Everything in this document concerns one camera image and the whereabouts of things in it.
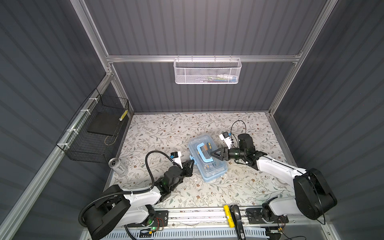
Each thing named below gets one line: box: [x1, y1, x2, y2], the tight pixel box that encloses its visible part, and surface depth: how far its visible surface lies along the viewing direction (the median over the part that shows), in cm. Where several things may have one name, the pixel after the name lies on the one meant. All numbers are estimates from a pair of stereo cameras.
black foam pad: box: [87, 110, 127, 136], surface depth 78 cm
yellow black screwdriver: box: [206, 142, 213, 152], surface depth 92 cm
